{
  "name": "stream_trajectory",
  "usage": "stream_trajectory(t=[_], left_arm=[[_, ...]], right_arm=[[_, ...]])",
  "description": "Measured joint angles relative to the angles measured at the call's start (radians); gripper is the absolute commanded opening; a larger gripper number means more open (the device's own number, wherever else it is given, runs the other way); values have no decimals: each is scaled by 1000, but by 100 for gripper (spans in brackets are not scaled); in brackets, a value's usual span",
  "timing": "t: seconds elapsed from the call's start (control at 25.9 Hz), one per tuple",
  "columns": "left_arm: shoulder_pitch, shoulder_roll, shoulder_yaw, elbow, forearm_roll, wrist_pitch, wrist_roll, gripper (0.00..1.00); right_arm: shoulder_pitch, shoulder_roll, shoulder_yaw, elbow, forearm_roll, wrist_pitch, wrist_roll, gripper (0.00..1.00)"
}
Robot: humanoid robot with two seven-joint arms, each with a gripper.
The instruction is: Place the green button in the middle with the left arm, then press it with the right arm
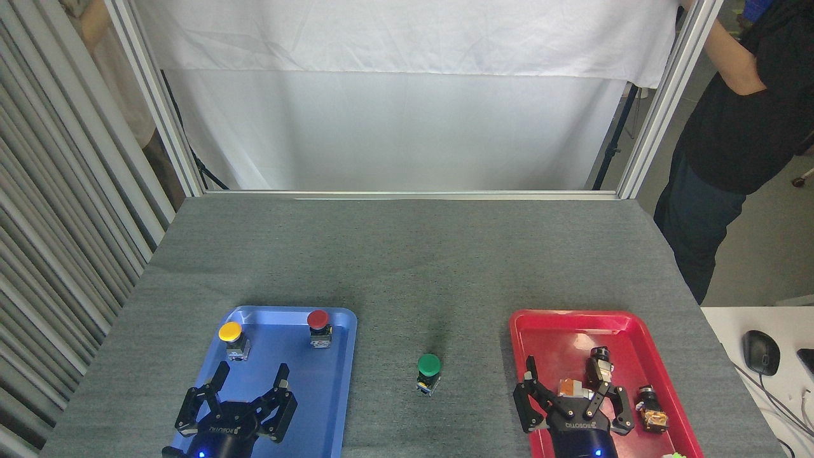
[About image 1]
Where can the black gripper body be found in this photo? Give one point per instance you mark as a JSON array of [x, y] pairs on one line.
[[226, 432], [582, 436]]

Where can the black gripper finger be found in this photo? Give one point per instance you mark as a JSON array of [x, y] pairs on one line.
[[191, 413], [618, 413], [278, 413], [528, 404]]

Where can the green push button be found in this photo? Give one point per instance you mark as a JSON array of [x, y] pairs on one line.
[[429, 364]]

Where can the person's bare forearm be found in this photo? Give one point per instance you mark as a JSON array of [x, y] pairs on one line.
[[731, 63]]

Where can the yellow push button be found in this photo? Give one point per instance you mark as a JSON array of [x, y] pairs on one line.
[[230, 331]]

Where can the red push button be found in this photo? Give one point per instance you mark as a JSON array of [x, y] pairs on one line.
[[318, 319]]

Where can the blue plastic tray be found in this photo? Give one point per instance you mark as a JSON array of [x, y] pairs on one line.
[[318, 394]]

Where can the red plastic tray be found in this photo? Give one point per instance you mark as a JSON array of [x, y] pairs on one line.
[[553, 337]]

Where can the black computer mouse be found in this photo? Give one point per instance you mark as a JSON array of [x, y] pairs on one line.
[[761, 353]]

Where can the white side desk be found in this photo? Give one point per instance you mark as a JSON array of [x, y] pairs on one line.
[[776, 407]]

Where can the black flat device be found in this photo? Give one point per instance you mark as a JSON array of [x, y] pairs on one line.
[[806, 361]]

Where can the grey ribbed panel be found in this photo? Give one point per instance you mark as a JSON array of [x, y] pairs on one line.
[[57, 254]]

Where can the black tripod stand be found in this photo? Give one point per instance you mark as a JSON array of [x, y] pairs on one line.
[[612, 149], [210, 175]]

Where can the silver aluminium crossbar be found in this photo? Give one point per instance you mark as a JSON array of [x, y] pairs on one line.
[[407, 194]]

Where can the black chair wheel base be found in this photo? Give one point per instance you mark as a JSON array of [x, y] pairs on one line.
[[804, 178]]

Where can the person in black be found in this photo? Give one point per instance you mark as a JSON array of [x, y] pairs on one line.
[[744, 140]]

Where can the white cloth backdrop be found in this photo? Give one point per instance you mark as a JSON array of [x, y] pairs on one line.
[[394, 95]]

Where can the person in beige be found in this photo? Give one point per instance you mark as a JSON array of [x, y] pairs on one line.
[[121, 83]]

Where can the blue crate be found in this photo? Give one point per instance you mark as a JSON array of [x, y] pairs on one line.
[[760, 9]]

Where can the black orange switch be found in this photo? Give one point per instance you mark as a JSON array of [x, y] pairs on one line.
[[652, 413]]

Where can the orange white switch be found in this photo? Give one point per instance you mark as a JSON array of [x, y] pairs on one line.
[[571, 387]]

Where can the black selector switch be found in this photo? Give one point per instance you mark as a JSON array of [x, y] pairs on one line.
[[600, 366]]

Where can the silver aluminium post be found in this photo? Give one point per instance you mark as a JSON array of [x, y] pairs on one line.
[[668, 102], [159, 102]]

